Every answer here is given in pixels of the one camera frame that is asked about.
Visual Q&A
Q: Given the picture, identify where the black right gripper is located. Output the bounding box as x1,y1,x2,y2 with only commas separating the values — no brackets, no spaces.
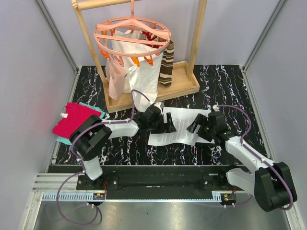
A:
186,114,216,142

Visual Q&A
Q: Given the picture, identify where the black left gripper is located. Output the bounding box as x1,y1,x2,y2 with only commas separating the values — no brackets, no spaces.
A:
148,113,176,135

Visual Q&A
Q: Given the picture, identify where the white printed text sheet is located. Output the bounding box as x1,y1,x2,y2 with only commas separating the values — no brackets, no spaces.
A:
147,112,207,146

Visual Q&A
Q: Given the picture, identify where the white signature form sheet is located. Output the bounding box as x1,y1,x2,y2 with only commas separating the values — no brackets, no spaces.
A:
163,107,211,118

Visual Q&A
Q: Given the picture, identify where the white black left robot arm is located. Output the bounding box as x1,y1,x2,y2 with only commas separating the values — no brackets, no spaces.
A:
70,105,177,190

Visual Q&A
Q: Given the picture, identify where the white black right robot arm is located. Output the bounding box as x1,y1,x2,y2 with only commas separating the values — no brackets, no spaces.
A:
187,111,297,212

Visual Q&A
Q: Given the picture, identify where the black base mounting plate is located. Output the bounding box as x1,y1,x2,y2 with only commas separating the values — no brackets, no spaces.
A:
76,165,234,202

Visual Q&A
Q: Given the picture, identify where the brown striped sock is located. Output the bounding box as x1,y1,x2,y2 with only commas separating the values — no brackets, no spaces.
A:
158,41,175,87

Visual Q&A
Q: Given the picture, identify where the white hanging towel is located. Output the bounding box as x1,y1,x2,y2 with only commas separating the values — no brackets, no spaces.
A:
106,30,164,113

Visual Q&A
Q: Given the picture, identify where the pink hanging cloth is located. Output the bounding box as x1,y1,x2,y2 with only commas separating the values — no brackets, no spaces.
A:
106,60,126,100

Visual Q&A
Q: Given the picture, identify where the red folded shirt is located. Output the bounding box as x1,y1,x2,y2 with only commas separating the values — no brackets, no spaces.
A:
52,102,101,138

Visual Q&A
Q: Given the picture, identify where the red white patterned cloth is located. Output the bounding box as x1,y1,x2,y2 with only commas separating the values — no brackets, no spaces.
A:
141,31,159,48

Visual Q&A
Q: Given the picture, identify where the teal folded cloth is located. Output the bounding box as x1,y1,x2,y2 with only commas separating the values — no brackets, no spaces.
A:
56,102,106,146

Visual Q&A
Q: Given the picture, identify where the pink round clip hanger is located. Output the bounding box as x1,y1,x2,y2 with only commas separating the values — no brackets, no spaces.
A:
94,0,171,67

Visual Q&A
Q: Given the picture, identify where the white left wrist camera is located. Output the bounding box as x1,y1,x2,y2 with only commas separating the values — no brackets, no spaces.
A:
152,102,164,111

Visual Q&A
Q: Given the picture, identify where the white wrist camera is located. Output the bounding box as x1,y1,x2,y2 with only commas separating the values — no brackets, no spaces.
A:
152,102,164,111
212,104,220,112

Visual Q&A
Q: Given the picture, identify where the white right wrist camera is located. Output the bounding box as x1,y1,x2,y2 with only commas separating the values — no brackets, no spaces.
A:
212,104,220,112

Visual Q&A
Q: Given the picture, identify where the wooden drying rack frame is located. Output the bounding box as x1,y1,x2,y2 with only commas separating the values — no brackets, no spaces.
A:
72,0,207,113

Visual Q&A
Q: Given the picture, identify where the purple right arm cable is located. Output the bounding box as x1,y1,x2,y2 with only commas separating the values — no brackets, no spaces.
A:
213,104,295,210

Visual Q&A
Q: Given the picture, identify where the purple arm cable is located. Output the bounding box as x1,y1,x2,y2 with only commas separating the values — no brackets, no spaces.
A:
56,89,153,226
213,104,295,210

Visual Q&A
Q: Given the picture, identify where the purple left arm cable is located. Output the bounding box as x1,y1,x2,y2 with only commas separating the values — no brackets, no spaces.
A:
56,89,153,226

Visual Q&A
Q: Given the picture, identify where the aluminium frame rail left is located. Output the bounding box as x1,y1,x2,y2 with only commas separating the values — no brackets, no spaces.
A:
34,0,79,72

